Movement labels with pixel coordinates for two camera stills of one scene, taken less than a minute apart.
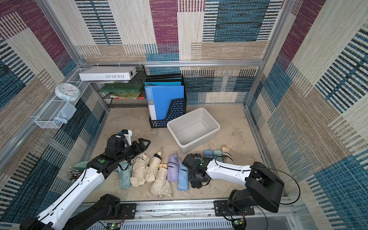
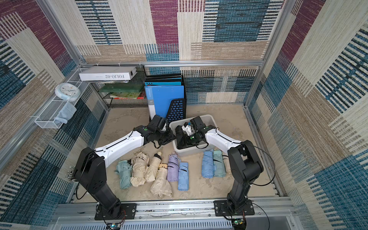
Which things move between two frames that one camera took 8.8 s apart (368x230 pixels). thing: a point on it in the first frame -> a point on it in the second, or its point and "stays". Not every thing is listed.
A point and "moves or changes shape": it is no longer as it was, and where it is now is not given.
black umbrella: (196, 184) -> (180, 142)
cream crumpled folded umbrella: (139, 164) stays
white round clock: (67, 91) stays
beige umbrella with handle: (150, 174) stays
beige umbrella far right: (226, 155) stays
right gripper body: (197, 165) -> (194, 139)
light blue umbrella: (183, 179) stays
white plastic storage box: (193, 130) moves or changes shape
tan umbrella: (161, 187) stays
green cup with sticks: (74, 172) stays
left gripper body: (131, 151) -> (164, 137)
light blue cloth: (66, 111) stays
